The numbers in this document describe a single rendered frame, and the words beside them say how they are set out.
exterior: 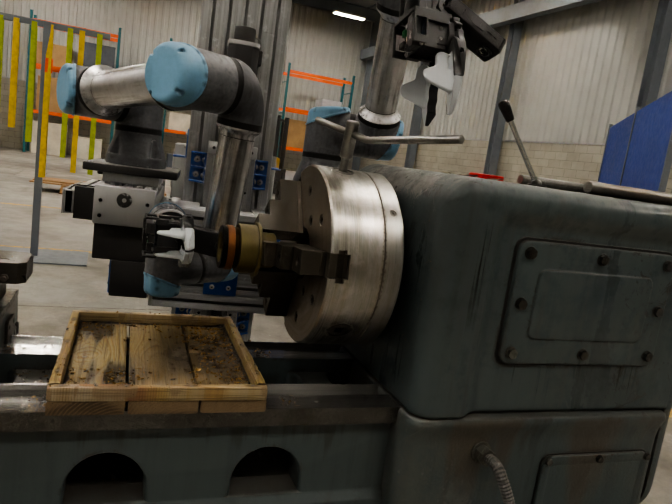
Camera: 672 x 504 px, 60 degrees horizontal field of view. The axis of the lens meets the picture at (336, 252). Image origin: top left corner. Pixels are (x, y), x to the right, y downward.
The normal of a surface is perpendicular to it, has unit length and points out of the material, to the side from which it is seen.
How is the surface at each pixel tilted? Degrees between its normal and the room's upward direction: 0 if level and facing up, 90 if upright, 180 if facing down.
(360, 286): 95
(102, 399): 90
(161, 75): 89
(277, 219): 56
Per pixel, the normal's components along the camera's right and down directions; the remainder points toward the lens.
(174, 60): -0.56, 0.04
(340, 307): 0.25, 0.53
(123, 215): 0.22, 0.19
